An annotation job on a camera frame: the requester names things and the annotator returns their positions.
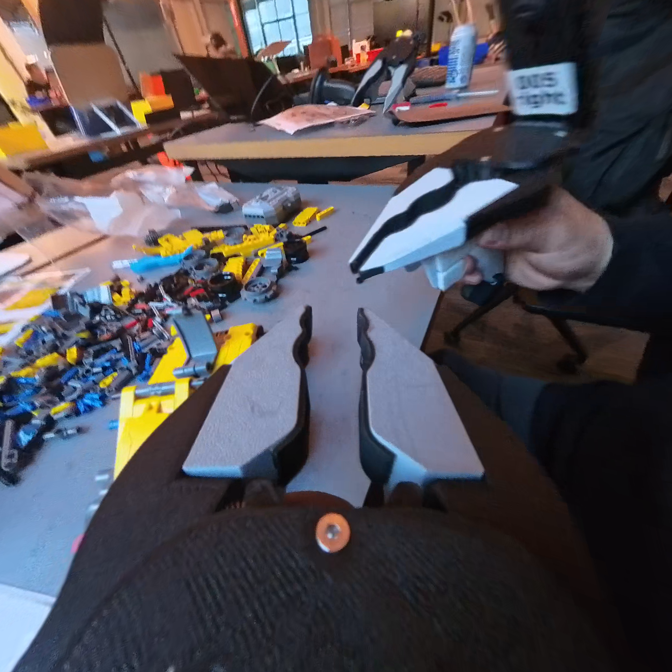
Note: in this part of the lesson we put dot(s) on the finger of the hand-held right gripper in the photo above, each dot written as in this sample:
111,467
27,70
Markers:
407,202
441,231

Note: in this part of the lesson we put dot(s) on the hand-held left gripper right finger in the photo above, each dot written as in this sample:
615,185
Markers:
414,414

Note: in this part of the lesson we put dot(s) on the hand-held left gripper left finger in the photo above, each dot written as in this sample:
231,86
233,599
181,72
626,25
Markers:
246,409

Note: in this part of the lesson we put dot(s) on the black and yellow toy chassis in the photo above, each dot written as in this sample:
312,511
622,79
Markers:
152,420

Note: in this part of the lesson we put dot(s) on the person's right forearm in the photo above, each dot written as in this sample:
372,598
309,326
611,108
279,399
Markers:
640,262

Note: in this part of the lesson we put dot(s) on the brown desk mat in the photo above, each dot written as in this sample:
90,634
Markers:
462,113

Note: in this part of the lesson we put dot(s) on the grey desk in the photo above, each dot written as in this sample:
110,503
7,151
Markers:
336,273

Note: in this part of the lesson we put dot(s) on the person's right hand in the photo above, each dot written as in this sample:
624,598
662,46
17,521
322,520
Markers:
556,246

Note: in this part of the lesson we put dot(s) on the grey curved toy panel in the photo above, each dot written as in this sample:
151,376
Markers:
197,338

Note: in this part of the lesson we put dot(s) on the wooden-edged background table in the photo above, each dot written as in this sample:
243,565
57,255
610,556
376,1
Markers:
341,137

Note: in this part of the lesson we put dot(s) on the white spray can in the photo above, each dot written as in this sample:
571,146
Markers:
461,57

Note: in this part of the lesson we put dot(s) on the grey toy wheel rim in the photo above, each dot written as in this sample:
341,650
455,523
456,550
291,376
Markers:
260,290

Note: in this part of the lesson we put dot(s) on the black toy wheel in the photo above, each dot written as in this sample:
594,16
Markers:
224,287
297,251

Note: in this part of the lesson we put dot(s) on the spare hand-held gripper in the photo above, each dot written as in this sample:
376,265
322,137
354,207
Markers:
399,78

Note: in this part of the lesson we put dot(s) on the loose printed paper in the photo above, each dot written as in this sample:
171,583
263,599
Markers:
315,118

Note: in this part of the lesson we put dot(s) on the pile of yellow toy beams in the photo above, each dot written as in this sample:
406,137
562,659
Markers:
252,242

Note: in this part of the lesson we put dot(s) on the black office chair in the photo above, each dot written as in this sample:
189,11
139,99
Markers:
569,362

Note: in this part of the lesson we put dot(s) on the blue brick separator tool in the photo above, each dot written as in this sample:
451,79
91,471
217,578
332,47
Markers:
157,262

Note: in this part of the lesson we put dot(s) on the pile of small toy parts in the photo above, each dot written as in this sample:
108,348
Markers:
78,357

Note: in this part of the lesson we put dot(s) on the black laptop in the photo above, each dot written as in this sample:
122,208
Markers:
231,84

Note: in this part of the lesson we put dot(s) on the window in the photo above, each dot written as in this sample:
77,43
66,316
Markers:
278,21

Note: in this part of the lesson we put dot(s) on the clear plastic parts bags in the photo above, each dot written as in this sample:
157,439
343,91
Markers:
131,204

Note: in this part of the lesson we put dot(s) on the yellow and black sticker sheet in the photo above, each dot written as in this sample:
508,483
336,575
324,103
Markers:
31,299

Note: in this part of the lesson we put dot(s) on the white stand base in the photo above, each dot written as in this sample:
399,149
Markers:
13,265

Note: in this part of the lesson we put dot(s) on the tan cardboard carton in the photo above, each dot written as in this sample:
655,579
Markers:
89,73

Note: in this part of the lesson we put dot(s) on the yellow storage bin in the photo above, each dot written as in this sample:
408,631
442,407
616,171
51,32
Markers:
21,139

